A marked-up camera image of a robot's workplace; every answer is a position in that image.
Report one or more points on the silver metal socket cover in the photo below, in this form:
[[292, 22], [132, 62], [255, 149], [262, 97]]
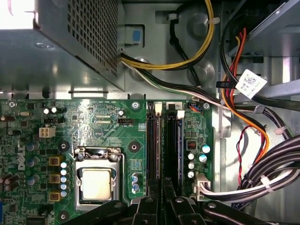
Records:
[[98, 164]]

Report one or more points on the CPU socket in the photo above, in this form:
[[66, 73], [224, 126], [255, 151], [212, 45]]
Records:
[[97, 184]]

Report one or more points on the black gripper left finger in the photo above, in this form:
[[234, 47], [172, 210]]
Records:
[[154, 189]]

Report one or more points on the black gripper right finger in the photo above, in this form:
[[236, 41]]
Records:
[[169, 189]]

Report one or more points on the silver power supply box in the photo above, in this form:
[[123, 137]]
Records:
[[82, 35]]

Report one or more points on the silver topped CPU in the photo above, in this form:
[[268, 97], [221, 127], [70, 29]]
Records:
[[97, 184]]

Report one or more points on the cream four pin power socket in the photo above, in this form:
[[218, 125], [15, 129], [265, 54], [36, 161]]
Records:
[[47, 132]]

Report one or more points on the green Dell motherboard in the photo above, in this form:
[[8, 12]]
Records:
[[105, 131]]

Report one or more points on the square brass inductor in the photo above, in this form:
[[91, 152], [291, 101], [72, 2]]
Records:
[[55, 178], [55, 196], [55, 161]]

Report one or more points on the silver and black PC case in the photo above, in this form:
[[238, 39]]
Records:
[[164, 35]]

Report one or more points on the square black board chip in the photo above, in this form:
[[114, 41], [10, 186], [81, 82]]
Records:
[[35, 220]]

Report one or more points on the blue plastic case clip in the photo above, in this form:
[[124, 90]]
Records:
[[136, 35]]

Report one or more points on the white board power connector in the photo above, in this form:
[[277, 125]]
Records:
[[201, 187]]

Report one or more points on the RAM slot with black clips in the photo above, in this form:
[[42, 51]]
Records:
[[171, 140], [150, 140]]

